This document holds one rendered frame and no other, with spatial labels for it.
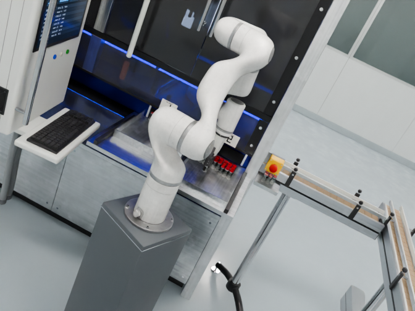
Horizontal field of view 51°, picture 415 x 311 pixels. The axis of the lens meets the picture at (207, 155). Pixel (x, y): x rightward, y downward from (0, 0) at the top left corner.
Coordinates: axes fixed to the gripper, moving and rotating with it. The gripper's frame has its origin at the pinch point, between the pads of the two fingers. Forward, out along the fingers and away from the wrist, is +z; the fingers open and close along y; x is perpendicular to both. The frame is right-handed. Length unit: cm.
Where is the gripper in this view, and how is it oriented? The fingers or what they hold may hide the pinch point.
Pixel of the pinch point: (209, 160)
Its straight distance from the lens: 202.3
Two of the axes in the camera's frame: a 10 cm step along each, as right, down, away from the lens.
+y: -2.7, 3.5, -9.0
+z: -3.8, 8.2, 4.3
